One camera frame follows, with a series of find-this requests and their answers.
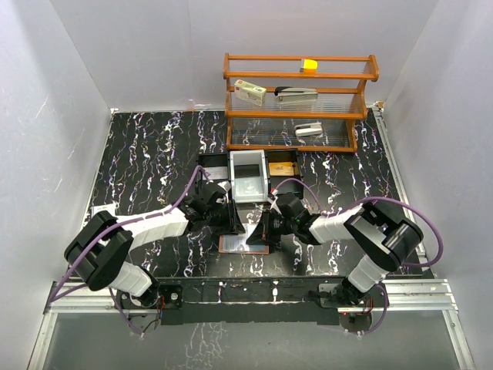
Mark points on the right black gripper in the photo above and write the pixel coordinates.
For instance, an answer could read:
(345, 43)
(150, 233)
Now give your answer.
(267, 226)

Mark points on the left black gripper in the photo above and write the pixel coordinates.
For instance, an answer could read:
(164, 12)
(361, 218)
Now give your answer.
(230, 216)

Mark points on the silver VIP card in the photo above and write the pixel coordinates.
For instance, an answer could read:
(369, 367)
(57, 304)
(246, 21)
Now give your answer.
(233, 244)

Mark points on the pink leather card holder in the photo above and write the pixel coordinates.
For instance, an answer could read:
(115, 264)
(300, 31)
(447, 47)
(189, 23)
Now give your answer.
(251, 249)

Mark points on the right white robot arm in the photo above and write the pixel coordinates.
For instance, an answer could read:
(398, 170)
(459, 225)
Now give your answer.
(387, 241)

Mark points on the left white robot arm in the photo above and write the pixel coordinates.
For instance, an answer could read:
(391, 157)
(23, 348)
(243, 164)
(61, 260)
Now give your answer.
(98, 253)

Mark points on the silver card in tray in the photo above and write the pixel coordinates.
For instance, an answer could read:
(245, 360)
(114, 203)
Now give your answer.
(217, 172)

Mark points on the gold card in tray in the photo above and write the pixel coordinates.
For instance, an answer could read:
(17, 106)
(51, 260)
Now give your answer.
(283, 169)

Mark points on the middle white tray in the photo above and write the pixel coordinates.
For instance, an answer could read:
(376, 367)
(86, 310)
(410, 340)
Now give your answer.
(248, 176)

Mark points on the left black tray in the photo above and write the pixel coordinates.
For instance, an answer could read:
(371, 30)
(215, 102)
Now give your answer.
(213, 162)

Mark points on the black tray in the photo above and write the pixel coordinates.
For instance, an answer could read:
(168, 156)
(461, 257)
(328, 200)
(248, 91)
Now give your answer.
(213, 162)
(290, 155)

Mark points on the right black tray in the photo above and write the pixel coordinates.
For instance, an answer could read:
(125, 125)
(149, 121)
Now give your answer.
(290, 155)

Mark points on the black front base bar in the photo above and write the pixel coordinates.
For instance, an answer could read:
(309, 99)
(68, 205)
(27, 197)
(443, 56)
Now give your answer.
(261, 300)

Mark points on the small white hole punch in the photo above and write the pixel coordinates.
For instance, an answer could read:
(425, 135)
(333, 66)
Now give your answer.
(308, 129)

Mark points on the orange wooden shelf rack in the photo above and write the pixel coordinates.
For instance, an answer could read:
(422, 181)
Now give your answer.
(340, 81)

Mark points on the white staples box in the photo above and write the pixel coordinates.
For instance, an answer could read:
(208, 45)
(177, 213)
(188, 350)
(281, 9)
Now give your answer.
(249, 92)

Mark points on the white paper label sheet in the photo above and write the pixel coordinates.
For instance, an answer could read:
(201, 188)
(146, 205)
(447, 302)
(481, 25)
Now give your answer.
(111, 208)

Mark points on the grey black stapler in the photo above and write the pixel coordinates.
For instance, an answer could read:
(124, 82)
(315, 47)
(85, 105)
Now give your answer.
(288, 95)

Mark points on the yellow sticky note block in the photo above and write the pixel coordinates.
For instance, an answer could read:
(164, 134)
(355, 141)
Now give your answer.
(308, 66)

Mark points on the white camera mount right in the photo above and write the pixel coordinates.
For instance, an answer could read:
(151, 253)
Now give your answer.
(272, 199)

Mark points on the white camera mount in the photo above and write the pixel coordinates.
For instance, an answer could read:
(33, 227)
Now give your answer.
(272, 199)
(227, 187)

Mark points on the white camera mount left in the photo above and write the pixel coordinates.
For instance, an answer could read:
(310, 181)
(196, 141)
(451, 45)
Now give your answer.
(227, 187)

